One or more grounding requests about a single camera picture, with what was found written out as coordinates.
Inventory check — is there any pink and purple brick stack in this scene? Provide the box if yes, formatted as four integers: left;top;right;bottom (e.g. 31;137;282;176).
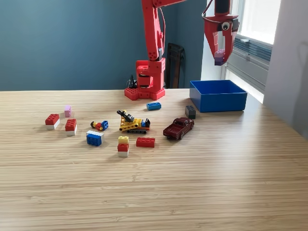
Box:
214;49;227;66

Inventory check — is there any yellow red white brick stack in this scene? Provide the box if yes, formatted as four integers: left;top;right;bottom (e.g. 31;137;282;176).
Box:
117;136;130;158

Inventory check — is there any blue plastic bin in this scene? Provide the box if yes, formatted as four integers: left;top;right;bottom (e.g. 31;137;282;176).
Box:
189;79;248;113

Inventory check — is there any grey pleated window blind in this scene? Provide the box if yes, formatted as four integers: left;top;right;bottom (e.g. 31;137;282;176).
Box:
233;36;273;64

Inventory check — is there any dark folded chair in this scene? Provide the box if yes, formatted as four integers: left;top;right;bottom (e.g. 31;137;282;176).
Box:
165;42;186;89

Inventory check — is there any dark grey brick stack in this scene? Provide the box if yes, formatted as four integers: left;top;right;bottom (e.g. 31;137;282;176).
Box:
184;105;196;120

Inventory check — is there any flat blue brick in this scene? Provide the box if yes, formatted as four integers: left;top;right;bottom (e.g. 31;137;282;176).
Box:
146;102;162;111

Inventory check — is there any dark red toy car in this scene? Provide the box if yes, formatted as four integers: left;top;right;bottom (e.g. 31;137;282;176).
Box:
163;117;195;141

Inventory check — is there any small yellow toy digger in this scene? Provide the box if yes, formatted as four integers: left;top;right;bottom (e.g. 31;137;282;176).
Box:
116;109;151;134

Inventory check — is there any red long brick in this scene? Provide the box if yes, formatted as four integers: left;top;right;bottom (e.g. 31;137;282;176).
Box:
136;137;156;148

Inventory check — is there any toy figure red blue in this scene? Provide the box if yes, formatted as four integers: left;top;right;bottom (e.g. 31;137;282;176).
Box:
90;120;109;131

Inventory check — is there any blue and white brick stack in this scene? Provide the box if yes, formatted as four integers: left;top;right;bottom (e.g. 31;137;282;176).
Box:
86;130;105;147

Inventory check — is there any red and white brick stack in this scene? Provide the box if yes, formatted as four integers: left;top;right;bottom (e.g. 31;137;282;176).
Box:
64;118;77;137
45;113;61;131

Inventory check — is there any white window frame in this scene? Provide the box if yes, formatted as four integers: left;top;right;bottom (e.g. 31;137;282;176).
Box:
220;0;282;104

